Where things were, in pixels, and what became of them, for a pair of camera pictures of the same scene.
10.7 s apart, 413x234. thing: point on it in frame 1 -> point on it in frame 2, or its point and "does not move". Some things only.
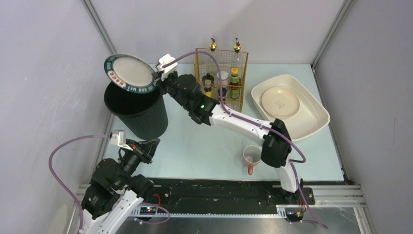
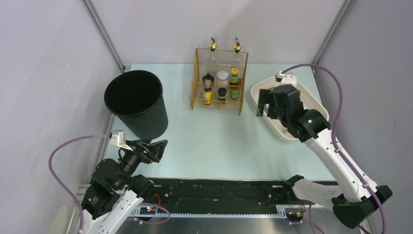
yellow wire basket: x=233 y=65 does not move
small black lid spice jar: x=224 y=93 does not move
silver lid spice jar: x=224 y=75 does not move
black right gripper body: x=165 y=82 -> x=272 y=105
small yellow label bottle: x=207 y=88 does not move
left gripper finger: x=147 y=159 -> x=155 y=155
